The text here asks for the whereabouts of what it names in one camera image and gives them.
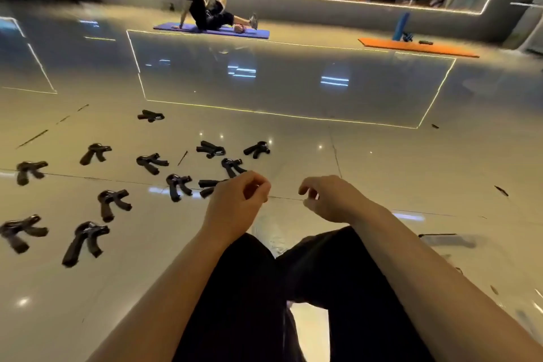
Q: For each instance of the black trousers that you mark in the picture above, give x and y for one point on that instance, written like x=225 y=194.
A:
x=254 y=311

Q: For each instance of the thin wooden stick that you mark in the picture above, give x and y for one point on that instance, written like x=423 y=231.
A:
x=182 y=158

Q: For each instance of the clear plastic storage box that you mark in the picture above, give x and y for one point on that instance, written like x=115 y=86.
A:
x=441 y=241

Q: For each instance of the blue foam roller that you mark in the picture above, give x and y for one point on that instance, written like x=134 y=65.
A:
x=401 y=26

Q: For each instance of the person's right hand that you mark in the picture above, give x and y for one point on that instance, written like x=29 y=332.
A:
x=339 y=200

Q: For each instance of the small dark exercise tool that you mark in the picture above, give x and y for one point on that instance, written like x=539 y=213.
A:
x=407 y=37

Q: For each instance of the group of black hand grippers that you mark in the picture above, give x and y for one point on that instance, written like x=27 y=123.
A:
x=98 y=148

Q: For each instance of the person's left forearm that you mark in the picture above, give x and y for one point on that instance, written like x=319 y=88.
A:
x=169 y=306

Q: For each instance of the orange exercise mat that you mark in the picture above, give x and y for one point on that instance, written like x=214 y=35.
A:
x=424 y=48

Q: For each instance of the person's left hand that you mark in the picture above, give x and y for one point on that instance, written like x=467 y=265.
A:
x=233 y=209

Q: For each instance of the purple exercise mat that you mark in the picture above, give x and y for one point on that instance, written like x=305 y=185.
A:
x=169 y=28

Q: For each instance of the white table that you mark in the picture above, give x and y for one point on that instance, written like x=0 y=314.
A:
x=526 y=4

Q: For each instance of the person's right forearm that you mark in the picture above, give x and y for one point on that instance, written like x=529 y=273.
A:
x=432 y=289

